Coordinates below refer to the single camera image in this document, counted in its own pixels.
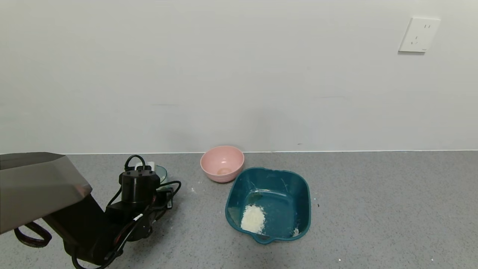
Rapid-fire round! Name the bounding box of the dark braided cable loop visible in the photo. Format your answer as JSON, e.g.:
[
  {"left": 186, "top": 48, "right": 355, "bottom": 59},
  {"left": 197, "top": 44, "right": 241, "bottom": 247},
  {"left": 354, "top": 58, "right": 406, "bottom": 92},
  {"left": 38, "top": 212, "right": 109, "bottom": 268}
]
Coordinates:
[{"left": 14, "top": 221, "right": 52, "bottom": 247}]

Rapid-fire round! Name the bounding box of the white wall socket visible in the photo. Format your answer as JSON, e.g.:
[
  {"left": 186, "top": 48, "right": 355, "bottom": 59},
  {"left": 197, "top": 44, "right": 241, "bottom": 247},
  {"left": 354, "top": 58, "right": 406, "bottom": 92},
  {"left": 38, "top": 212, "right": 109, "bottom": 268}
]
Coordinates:
[{"left": 398, "top": 17, "right": 441, "bottom": 53}]

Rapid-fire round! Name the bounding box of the white powder pile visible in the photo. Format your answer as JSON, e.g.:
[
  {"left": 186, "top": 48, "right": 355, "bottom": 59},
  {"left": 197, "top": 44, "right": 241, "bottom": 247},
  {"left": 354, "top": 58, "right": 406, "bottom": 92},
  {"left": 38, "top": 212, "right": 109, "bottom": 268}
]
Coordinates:
[{"left": 240, "top": 204, "right": 267, "bottom": 235}]

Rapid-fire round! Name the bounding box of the teal plastic tray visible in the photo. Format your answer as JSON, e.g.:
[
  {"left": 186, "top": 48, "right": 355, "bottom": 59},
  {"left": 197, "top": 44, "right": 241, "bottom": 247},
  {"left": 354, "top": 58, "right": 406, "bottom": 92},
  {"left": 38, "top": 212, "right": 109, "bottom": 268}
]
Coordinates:
[{"left": 225, "top": 167, "right": 311, "bottom": 245}]

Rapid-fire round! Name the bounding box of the pink bowl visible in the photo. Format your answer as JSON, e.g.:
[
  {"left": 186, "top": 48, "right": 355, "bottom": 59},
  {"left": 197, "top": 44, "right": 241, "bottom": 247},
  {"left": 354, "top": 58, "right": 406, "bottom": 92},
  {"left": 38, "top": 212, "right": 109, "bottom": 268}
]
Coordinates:
[{"left": 200, "top": 145, "right": 245, "bottom": 183}]

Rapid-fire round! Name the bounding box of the translucent blue ribbed cup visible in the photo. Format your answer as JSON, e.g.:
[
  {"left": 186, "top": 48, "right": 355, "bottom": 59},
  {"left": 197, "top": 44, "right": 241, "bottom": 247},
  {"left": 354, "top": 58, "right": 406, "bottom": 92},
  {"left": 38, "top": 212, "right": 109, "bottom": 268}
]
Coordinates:
[{"left": 154, "top": 165, "right": 168, "bottom": 188}]

